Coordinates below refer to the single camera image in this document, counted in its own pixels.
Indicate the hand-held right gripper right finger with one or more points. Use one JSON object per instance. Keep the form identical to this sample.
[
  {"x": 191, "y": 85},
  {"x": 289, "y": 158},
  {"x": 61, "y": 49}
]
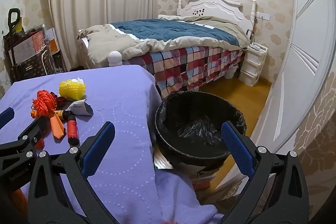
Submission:
[{"x": 236, "y": 145}]

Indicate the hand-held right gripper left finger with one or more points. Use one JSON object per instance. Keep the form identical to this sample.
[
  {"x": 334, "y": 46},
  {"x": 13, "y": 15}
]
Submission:
[{"x": 99, "y": 142}]

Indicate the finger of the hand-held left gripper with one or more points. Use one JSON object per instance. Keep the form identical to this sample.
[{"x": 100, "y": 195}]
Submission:
[
  {"x": 6, "y": 117},
  {"x": 36, "y": 128}
]

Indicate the orange plastic wrapper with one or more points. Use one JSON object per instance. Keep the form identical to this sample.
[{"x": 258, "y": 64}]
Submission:
[{"x": 56, "y": 127}]

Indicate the brown bottle with yellow label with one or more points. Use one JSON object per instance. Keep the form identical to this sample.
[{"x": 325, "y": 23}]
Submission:
[{"x": 61, "y": 115}]

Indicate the small red bottle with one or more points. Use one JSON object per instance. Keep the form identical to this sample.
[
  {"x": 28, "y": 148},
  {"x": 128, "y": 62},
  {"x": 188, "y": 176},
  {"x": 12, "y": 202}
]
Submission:
[{"x": 72, "y": 132}]

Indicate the white teal powder sachet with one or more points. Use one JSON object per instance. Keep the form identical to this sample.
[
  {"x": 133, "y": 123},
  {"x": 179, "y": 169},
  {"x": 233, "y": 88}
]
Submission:
[{"x": 78, "y": 107}]

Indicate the trash bin with black bag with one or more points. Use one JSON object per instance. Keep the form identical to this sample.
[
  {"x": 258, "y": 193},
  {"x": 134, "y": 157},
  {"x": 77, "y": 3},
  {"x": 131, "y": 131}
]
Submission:
[{"x": 197, "y": 124}]

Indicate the white tissue ball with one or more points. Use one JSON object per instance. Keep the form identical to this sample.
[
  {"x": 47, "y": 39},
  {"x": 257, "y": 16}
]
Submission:
[{"x": 78, "y": 80}]

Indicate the orange mesh net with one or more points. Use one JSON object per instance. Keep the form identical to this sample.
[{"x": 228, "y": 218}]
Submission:
[{"x": 43, "y": 103}]

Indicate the dark red wrapper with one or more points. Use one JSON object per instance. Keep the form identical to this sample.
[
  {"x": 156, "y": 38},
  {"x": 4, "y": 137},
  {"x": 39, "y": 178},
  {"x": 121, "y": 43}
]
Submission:
[{"x": 61, "y": 100}]

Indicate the purple tablecloth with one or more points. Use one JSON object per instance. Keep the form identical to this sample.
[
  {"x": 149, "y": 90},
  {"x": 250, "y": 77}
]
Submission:
[{"x": 118, "y": 108}]

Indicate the yellow mesh ball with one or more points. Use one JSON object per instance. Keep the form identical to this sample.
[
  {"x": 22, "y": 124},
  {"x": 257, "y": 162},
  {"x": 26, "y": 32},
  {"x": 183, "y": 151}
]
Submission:
[{"x": 71, "y": 88}]

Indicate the white plastic drawer unit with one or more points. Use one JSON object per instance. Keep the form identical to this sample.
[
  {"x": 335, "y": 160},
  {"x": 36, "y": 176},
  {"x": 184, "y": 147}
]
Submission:
[{"x": 249, "y": 74}]

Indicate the small white bin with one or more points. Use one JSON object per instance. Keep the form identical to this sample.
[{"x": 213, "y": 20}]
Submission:
[{"x": 232, "y": 72}]

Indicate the brown cardboard box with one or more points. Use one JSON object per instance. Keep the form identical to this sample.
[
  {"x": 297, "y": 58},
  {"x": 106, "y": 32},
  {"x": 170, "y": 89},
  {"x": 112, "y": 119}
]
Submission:
[{"x": 26, "y": 45}]

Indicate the white bedpost knob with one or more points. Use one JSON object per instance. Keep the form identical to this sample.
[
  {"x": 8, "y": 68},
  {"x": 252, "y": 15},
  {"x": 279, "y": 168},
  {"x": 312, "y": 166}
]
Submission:
[{"x": 115, "y": 58}]

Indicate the orange and white box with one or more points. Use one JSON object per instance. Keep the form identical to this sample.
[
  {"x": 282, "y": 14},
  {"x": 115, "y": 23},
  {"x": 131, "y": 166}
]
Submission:
[{"x": 51, "y": 40}]

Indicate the plaid bedsheet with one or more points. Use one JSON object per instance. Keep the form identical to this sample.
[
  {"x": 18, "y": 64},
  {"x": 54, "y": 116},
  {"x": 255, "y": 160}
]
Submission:
[{"x": 189, "y": 66}]

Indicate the white door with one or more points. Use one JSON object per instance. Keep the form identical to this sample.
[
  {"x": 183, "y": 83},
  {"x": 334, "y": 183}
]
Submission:
[{"x": 296, "y": 69}]

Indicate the black hand trolley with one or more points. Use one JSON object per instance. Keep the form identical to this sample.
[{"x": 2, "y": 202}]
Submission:
[{"x": 11, "y": 19}]

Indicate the thin wooden stick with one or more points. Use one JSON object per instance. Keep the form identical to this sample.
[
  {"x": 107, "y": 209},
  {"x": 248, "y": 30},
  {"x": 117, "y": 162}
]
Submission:
[{"x": 252, "y": 29}]

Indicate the bed with checkered sheet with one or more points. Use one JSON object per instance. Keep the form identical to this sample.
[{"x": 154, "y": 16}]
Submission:
[{"x": 170, "y": 29}]

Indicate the white bed headboard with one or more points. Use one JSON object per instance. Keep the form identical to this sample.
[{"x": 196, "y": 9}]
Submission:
[{"x": 210, "y": 5}]

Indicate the white tubular frame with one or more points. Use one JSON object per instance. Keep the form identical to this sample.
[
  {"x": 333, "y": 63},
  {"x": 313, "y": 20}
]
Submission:
[{"x": 48, "y": 61}]

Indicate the white wall socket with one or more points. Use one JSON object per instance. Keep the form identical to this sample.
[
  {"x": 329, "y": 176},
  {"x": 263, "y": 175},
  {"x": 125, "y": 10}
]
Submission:
[{"x": 263, "y": 16}]

